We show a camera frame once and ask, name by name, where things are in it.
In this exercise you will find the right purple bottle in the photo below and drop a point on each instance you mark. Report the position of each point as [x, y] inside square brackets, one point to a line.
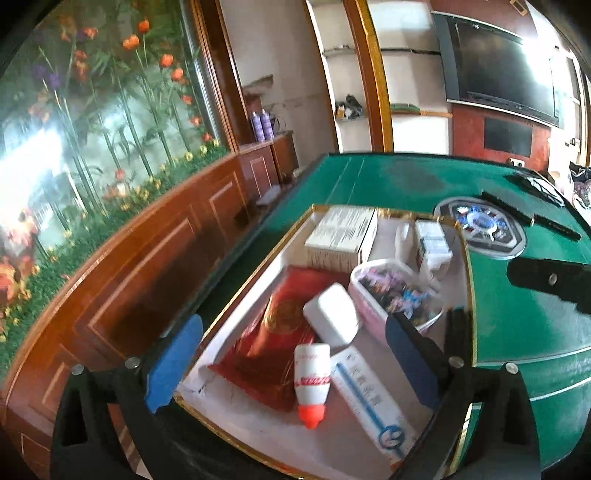
[267, 125]

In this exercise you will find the wall television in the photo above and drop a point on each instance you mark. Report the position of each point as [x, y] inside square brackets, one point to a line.
[489, 67]

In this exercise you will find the finger of the right gripper across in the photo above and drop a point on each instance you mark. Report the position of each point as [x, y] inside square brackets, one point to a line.
[568, 281]

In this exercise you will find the white bottle red cap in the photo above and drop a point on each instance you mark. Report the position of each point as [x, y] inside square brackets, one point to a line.
[312, 381]

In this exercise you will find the round black patterned disc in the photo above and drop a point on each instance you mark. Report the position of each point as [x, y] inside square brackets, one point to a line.
[487, 229]

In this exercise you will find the small white medicine box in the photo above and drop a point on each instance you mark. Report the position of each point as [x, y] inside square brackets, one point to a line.
[434, 255]

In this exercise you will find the pile of playing cards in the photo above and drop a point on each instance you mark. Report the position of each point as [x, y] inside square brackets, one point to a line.
[537, 187]

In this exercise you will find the green-edged medicine box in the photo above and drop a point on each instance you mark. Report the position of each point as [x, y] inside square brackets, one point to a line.
[343, 238]

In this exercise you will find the pink-rimmed plastic container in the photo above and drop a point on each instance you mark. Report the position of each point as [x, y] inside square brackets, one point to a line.
[381, 288]

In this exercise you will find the red packet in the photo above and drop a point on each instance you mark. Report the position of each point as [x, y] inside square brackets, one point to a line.
[261, 362]

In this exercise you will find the white rectangular case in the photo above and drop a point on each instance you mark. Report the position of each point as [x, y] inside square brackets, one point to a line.
[332, 314]

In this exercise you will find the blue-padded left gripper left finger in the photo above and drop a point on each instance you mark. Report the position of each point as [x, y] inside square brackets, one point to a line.
[85, 443]

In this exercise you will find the white blue tube box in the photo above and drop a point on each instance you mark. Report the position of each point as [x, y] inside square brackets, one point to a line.
[373, 406]

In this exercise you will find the white gold-rimmed tray box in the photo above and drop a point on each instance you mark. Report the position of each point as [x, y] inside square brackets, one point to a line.
[339, 447]

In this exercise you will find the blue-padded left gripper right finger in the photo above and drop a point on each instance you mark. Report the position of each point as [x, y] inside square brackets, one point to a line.
[483, 425]

